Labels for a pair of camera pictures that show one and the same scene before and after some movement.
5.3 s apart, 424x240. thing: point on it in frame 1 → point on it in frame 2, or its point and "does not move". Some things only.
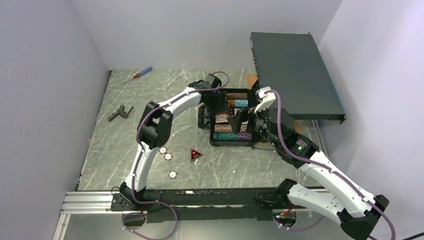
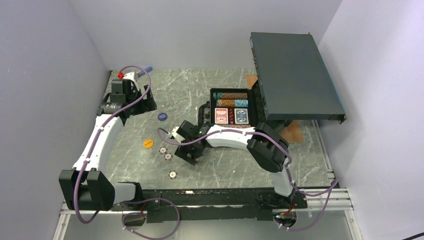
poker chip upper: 163,150 does not move
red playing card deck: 221,117 does not move
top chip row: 236,95 does not move
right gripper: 243,113 → 182,151
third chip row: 227,128 does not move
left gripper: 218,106 → 150,106
